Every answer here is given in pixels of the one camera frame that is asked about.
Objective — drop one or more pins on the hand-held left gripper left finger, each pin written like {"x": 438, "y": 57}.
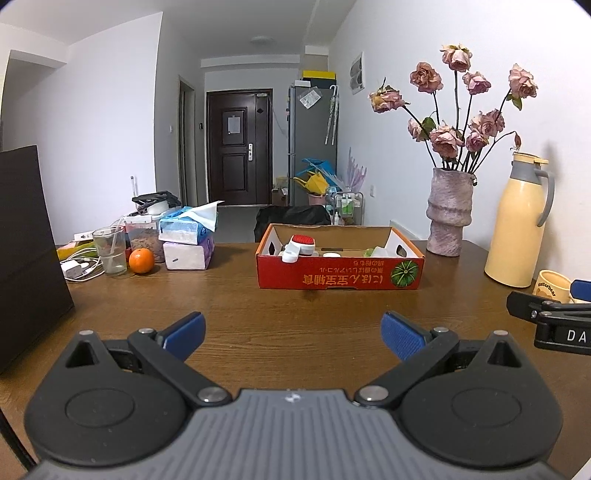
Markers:
{"x": 187, "y": 332}

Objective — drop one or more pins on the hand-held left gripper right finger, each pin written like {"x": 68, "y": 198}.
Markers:
{"x": 401, "y": 337}

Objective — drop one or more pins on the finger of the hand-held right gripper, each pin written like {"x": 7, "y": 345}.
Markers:
{"x": 582, "y": 290}
{"x": 524, "y": 302}

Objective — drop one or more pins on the orange-rimmed cardboard box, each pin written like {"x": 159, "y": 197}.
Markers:
{"x": 341, "y": 274}

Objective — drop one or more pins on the white and red lint brush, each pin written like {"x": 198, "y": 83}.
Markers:
{"x": 302, "y": 243}

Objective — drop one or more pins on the cream printed mug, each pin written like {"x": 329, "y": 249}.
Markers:
{"x": 551, "y": 286}

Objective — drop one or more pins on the cream yellow thermos jug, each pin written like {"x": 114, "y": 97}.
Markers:
{"x": 515, "y": 230}

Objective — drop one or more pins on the purple tissue pack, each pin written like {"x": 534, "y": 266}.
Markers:
{"x": 187, "y": 256}

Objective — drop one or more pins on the orange fruit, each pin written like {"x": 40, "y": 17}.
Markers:
{"x": 141, "y": 261}

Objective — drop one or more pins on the clear cereal container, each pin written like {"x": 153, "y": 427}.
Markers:
{"x": 144, "y": 237}

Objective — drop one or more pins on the blue tissue pack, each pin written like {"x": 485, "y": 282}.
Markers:
{"x": 182, "y": 228}

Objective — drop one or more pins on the clear drinking glass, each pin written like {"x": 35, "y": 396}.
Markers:
{"x": 111, "y": 258}

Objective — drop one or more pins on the mottled pink ceramic vase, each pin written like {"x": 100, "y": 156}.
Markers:
{"x": 448, "y": 217}

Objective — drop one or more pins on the white round pot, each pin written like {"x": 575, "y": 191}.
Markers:
{"x": 157, "y": 207}

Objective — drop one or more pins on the white power adapter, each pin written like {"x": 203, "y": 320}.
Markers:
{"x": 72, "y": 270}

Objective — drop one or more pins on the yellow flat item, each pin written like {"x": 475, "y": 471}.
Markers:
{"x": 74, "y": 252}

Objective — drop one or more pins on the white power strip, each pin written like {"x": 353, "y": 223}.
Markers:
{"x": 84, "y": 236}

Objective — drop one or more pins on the metal trolley with bottles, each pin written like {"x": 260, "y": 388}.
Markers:
{"x": 345, "y": 205}

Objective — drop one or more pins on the black cloth covered chair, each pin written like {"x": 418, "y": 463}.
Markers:
{"x": 291, "y": 217}

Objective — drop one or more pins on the pink bin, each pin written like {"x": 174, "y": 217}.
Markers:
{"x": 317, "y": 199}

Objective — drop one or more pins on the small brown cardboard carton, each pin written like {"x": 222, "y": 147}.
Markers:
{"x": 279, "y": 196}

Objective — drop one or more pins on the dark brown entrance door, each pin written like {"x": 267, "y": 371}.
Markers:
{"x": 238, "y": 175}

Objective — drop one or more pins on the purple bouquet wrap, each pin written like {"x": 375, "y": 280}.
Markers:
{"x": 354, "y": 173}

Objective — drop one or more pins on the black flat panel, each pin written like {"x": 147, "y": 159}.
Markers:
{"x": 27, "y": 258}

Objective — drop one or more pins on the yellow folded umbrella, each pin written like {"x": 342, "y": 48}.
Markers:
{"x": 314, "y": 183}

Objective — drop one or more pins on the bunch of dried pink roses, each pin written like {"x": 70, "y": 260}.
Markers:
{"x": 445, "y": 138}

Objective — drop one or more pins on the blue folded umbrella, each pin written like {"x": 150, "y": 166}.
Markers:
{"x": 321, "y": 166}

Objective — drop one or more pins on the paper notice on door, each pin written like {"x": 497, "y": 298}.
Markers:
{"x": 234, "y": 123}

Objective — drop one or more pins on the grey refrigerator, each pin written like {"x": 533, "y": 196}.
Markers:
{"x": 309, "y": 134}

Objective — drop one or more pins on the clear plastic pouch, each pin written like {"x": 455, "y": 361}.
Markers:
{"x": 310, "y": 98}

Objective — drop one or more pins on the yellow box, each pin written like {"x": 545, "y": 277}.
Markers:
{"x": 318, "y": 74}

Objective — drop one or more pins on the round ceiling light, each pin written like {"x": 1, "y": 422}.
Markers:
{"x": 262, "y": 40}

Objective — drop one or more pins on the black plastic frame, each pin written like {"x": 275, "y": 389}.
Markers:
{"x": 154, "y": 198}

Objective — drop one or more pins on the white wall panel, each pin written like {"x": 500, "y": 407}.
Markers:
{"x": 356, "y": 73}

